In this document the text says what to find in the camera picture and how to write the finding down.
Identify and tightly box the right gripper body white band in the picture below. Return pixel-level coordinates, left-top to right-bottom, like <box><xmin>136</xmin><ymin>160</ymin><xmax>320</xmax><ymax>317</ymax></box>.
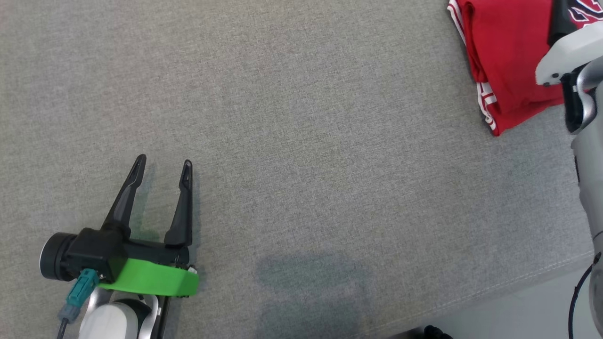
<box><xmin>536</xmin><ymin>21</ymin><xmax>603</xmax><ymax>88</ymax></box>

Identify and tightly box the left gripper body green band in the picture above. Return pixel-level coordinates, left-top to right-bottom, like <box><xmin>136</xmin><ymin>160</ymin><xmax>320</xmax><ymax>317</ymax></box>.
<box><xmin>97</xmin><ymin>240</ymin><xmax>200</xmax><ymax>298</ymax></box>

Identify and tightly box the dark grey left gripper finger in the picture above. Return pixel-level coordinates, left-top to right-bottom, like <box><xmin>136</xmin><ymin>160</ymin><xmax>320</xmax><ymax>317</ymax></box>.
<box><xmin>164</xmin><ymin>160</ymin><xmax>194</xmax><ymax>249</ymax></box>
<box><xmin>101</xmin><ymin>154</ymin><xmax>147</xmax><ymax>238</ymax></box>

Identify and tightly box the red garment with white stripes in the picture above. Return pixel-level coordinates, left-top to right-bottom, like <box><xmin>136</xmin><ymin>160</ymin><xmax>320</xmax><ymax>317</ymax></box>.
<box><xmin>447</xmin><ymin>0</ymin><xmax>603</xmax><ymax>137</ymax></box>

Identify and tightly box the teal left camera cable connector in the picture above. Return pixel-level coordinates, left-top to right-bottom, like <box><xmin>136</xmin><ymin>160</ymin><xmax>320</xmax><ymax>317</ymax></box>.
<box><xmin>57</xmin><ymin>268</ymin><xmax>101</xmax><ymax>325</ymax></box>

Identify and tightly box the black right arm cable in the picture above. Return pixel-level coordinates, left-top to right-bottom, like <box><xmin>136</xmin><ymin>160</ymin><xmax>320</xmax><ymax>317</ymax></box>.
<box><xmin>568</xmin><ymin>251</ymin><xmax>603</xmax><ymax>339</ymax></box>

